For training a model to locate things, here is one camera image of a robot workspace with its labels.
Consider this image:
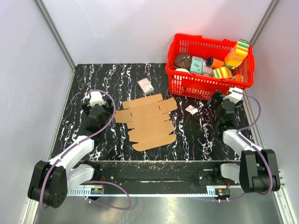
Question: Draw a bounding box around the brown cardboard box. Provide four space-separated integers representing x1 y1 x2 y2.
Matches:
115 94 178 151

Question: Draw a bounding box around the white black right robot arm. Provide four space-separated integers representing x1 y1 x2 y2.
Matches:
208 88 281 195

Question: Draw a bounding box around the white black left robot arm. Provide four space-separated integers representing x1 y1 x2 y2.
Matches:
27 98 114 208

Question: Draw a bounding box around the pink grey small box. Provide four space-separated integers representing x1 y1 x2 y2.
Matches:
201 60 213 77

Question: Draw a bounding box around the teal small box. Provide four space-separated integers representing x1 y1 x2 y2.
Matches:
189 56 204 75

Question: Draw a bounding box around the small grey card box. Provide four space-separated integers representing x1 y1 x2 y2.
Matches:
137 78 155 96

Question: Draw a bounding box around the small orange packet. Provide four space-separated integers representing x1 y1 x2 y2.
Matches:
230 74 243 82

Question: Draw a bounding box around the small white paper packet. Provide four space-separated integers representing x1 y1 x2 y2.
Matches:
185 105 198 115

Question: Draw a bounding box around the yellow green striped sponge pack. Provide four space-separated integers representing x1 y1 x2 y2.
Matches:
213 67 233 79

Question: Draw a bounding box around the red plastic shopping basket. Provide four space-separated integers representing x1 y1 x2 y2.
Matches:
165 34 255 100

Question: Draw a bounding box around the orange can with blue lid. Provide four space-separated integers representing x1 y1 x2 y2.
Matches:
206 57 224 69

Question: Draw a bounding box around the tall orange juice carton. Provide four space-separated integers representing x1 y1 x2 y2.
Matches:
224 39 250 70

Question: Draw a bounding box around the white round container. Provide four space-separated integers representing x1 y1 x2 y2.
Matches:
175 68 190 74

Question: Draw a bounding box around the brown round bread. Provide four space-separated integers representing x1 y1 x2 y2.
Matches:
174 54 192 70

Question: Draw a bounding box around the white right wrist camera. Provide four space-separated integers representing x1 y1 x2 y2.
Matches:
224 87 243 104

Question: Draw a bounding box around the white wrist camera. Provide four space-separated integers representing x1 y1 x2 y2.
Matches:
83 91 105 107
224 87 243 104

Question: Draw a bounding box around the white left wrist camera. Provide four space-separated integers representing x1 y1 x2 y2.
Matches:
83 91 105 107

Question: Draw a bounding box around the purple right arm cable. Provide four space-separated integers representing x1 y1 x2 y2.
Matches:
217 92 274 203

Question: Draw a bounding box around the aluminium front rail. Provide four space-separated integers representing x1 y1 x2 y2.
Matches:
67 182 227 197

